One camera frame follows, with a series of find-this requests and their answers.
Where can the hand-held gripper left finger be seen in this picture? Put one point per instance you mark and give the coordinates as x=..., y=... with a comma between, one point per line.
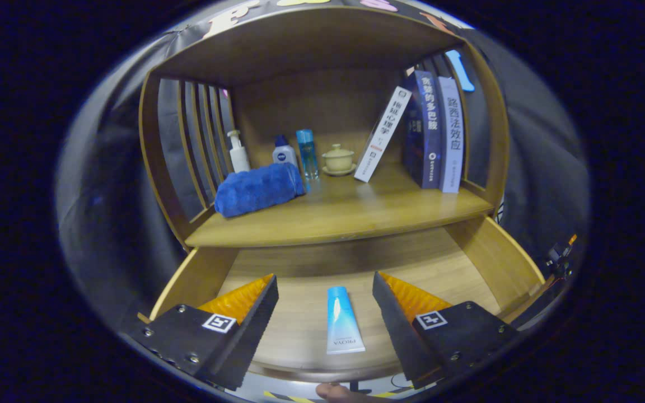
x=252, y=330

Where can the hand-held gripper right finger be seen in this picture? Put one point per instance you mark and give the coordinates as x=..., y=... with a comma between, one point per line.
x=398, y=330

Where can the wooden drawer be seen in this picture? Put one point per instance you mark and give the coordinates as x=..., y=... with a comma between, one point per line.
x=300, y=302

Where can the light blue cosmetic tube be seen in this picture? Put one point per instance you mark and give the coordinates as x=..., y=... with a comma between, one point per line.
x=342, y=322

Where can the wooden cabinet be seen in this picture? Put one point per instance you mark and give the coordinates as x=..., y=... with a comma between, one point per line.
x=322, y=50

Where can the rolled blue towel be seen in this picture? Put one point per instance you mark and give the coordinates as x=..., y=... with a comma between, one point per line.
x=258, y=190

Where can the white pump bottle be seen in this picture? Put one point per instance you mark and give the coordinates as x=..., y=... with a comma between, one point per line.
x=238, y=155

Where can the black and orange device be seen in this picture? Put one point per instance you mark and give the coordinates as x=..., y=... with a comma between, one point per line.
x=559, y=254

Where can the white bottle with blue cap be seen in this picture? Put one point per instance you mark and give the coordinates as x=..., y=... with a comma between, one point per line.
x=283, y=153

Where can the beige lidded teacup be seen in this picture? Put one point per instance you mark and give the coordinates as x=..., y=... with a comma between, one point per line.
x=338, y=160

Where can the clear blue bottle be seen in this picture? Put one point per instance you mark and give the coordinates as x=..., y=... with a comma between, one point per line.
x=307, y=154

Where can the white book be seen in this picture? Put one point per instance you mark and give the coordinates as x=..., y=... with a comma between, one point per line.
x=383, y=134

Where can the dark blue book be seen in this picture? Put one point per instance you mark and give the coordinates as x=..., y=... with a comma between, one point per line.
x=423, y=129

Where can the lavender book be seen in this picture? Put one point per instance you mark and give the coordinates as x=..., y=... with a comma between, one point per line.
x=452, y=134

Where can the black backdrop cloth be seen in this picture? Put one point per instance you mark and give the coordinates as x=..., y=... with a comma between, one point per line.
x=93, y=196

